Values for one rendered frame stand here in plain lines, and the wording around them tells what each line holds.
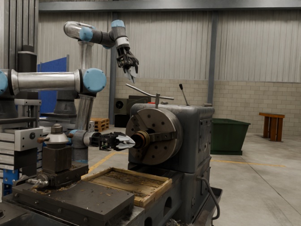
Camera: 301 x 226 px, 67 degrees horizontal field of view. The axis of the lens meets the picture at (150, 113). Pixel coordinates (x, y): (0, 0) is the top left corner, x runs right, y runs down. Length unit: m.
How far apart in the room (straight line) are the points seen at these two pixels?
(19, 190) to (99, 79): 0.58
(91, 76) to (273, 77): 11.33
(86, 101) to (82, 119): 0.10
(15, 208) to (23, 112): 0.72
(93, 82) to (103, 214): 0.65
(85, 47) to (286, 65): 11.24
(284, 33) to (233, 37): 2.22
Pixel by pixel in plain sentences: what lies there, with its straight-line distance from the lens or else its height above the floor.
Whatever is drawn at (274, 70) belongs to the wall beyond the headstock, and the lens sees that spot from 12.17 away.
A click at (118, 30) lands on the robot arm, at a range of 1.35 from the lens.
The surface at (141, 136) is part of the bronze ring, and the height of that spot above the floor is 1.10.
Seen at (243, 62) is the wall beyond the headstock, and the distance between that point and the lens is 11.80.
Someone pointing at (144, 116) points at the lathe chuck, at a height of 1.19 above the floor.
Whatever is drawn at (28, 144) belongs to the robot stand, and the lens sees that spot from 1.20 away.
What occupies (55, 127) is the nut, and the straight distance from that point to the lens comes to 0.83.
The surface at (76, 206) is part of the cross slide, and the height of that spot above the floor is 0.97.
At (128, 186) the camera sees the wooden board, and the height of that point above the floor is 0.89.
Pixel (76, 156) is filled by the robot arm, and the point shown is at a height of 0.99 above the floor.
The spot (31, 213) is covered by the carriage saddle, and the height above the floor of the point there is 0.91.
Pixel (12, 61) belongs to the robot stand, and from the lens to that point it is 1.57.
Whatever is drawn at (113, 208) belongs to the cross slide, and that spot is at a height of 0.97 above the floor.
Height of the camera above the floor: 1.28
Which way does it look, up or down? 3 degrees down
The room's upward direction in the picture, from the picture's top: 3 degrees clockwise
